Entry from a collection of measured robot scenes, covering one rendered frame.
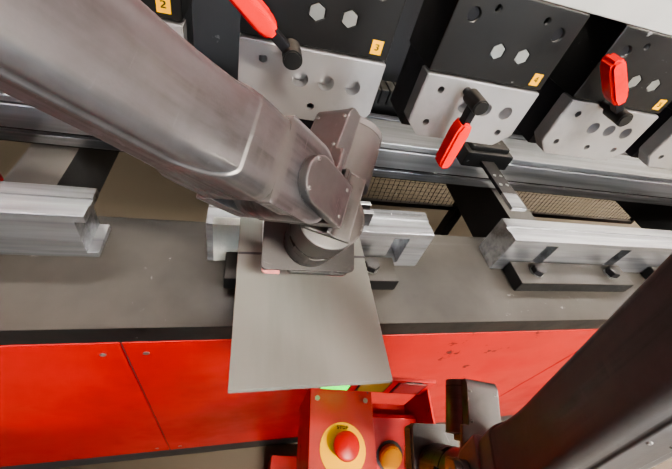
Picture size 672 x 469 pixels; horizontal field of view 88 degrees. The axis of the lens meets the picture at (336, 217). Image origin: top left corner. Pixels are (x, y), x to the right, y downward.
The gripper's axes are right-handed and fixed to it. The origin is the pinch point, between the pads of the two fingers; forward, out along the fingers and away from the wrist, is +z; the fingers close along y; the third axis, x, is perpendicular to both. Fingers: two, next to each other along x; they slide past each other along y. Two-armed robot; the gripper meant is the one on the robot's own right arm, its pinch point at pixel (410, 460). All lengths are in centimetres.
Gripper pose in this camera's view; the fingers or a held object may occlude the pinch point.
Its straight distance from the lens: 65.9
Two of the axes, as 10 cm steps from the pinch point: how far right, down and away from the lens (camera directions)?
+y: 0.4, -8.7, 5.0
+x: -9.8, -1.4, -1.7
